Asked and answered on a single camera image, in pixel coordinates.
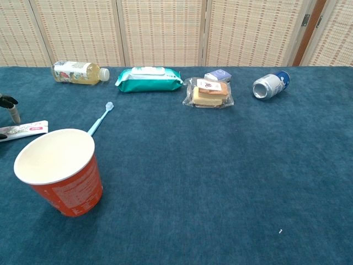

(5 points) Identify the red paper cup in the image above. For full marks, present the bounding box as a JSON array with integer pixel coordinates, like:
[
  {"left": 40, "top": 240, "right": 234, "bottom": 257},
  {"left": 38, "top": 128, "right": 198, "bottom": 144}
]
[{"left": 13, "top": 128, "right": 104, "bottom": 218}]

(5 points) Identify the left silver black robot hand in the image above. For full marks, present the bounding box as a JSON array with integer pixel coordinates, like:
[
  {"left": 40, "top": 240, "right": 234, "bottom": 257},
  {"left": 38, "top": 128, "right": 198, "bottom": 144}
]
[{"left": 0, "top": 93, "right": 22, "bottom": 143}]

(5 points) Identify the brown wooden post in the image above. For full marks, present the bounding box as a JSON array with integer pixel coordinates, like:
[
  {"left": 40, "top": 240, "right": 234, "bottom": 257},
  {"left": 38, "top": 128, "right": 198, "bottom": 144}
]
[{"left": 292, "top": 0, "right": 328, "bottom": 66}]

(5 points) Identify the wide bamboo folding screen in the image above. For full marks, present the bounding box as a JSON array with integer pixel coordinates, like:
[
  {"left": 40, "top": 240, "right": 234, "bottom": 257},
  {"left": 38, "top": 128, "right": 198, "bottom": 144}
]
[{"left": 0, "top": 0, "right": 318, "bottom": 67}]

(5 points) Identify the packaged sliced cake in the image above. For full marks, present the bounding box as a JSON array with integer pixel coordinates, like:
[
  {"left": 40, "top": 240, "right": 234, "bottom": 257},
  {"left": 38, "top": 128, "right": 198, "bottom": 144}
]
[{"left": 182, "top": 77, "right": 235, "bottom": 109}]

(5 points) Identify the light blue toothbrush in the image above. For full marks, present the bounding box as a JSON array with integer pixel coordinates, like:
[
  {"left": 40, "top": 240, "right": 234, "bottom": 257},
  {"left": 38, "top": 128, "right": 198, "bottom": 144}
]
[{"left": 87, "top": 102, "right": 114, "bottom": 137}]

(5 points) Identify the narrow bamboo folding screen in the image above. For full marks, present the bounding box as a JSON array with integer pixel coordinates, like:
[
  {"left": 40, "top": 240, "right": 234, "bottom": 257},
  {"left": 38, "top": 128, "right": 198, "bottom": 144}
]
[{"left": 304, "top": 0, "right": 353, "bottom": 67}]

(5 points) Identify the blue white drink can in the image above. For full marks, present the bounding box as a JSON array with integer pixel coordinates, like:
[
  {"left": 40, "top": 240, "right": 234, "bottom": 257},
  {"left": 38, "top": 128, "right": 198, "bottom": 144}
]
[{"left": 252, "top": 70, "right": 291, "bottom": 100}]

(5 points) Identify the small blue white box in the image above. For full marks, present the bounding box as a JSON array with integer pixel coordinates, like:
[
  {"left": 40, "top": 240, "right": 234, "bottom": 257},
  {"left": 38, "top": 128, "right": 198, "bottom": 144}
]
[{"left": 204, "top": 68, "right": 232, "bottom": 82}]

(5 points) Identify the green wet wipes pack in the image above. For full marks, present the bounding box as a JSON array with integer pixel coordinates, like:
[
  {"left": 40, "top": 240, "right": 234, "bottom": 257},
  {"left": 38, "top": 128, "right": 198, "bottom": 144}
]
[{"left": 115, "top": 66, "right": 184, "bottom": 93}]

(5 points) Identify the yellow tea plastic bottle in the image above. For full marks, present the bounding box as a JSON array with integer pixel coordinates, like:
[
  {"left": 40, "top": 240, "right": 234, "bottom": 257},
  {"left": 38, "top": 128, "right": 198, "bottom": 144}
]
[{"left": 51, "top": 61, "right": 110, "bottom": 86}]

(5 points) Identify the white floral toothpaste tube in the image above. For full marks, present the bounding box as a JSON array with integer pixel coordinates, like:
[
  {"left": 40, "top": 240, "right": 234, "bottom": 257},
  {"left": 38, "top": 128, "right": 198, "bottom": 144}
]
[{"left": 0, "top": 120, "right": 49, "bottom": 142}]

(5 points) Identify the dark blue table cloth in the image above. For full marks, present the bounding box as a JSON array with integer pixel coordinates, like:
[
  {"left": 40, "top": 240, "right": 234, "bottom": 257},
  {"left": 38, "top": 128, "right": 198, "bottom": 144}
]
[{"left": 0, "top": 66, "right": 353, "bottom": 265}]

